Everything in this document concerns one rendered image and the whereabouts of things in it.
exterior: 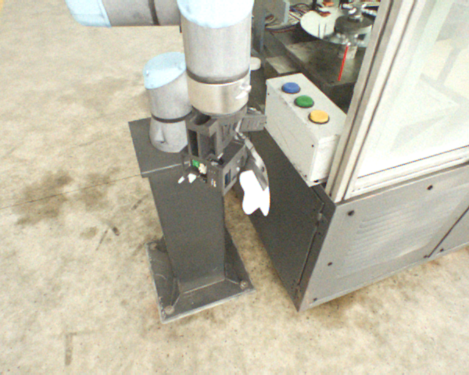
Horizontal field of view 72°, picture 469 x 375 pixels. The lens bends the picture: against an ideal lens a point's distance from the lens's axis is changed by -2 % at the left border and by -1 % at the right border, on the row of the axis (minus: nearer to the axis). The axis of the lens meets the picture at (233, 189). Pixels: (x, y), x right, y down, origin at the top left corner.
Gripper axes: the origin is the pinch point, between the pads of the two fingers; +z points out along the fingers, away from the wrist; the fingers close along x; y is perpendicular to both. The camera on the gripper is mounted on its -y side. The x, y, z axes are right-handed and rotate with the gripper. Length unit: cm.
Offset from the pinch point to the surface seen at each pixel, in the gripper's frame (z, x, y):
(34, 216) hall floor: 91, -124, -5
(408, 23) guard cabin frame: -24.0, 16.8, -25.5
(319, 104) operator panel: 1.3, 3.0, -38.1
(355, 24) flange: -5, -1, -76
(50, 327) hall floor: 91, -68, 29
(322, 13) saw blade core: -4, -13, -83
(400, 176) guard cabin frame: 14.6, 27.0, -38.4
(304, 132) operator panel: 3.8, 3.2, -28.9
